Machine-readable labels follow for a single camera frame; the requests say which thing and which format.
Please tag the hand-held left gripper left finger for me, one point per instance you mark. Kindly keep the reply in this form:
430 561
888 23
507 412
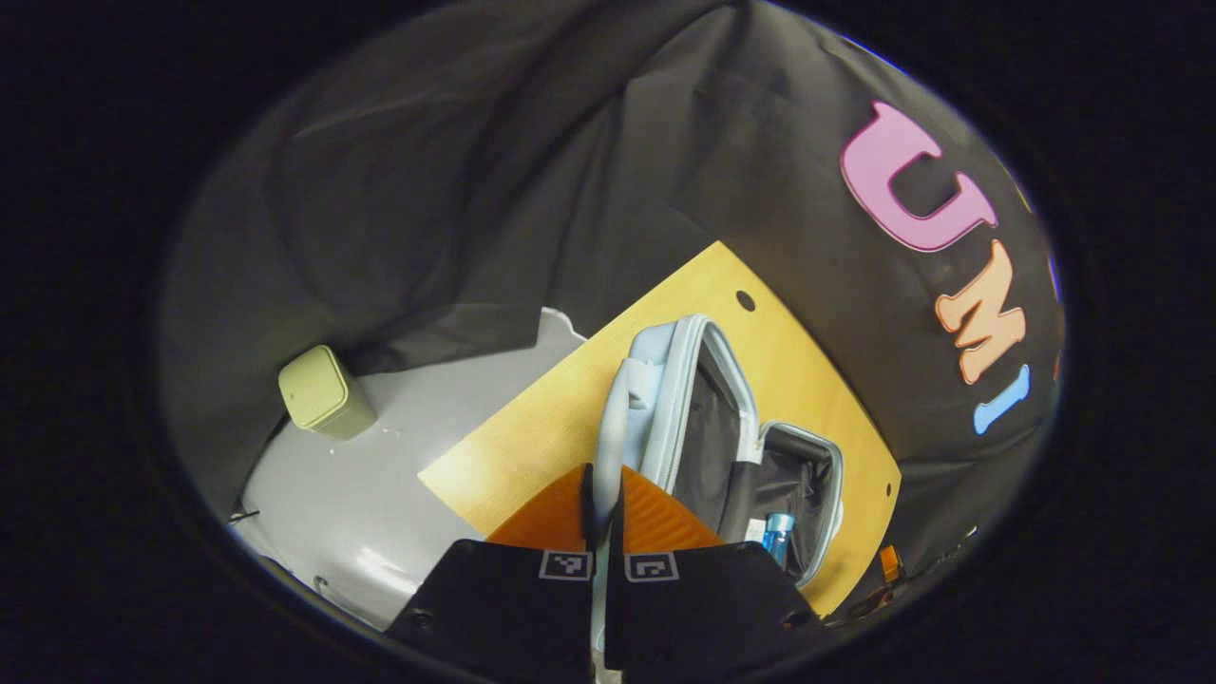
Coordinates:
503 608

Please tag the pale green bin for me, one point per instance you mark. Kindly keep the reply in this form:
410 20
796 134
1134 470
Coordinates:
318 389

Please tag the blue skin care bottle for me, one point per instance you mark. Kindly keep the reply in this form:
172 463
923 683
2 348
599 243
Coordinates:
779 532

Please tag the white and blue tube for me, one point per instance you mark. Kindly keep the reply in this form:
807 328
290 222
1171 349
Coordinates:
754 530

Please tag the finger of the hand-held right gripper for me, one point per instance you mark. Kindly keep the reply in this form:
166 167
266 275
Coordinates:
889 562

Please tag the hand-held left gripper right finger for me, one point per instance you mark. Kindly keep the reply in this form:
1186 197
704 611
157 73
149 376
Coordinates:
693 608

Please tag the light blue suitcase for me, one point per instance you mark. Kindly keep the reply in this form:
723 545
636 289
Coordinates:
674 399

